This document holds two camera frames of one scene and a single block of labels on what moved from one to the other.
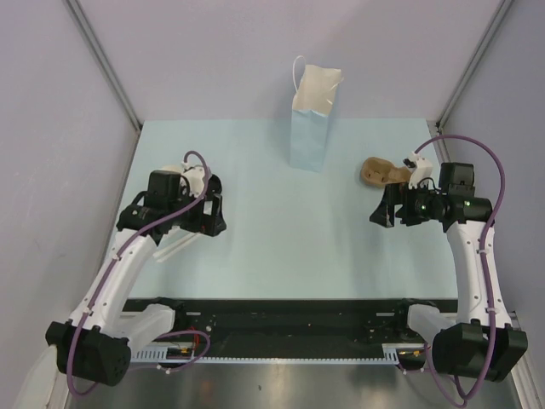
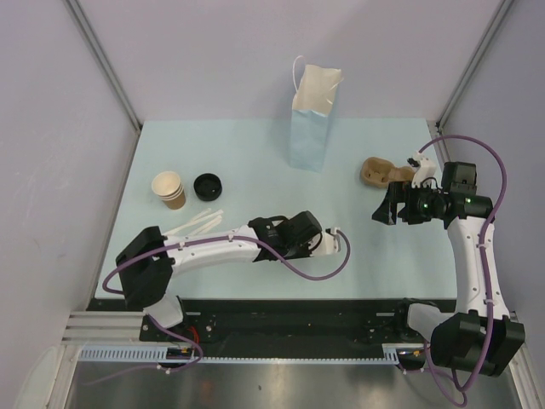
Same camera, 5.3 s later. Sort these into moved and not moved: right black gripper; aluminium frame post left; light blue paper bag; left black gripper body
Moved: left black gripper body
Not moved: right black gripper; aluminium frame post left; light blue paper bag
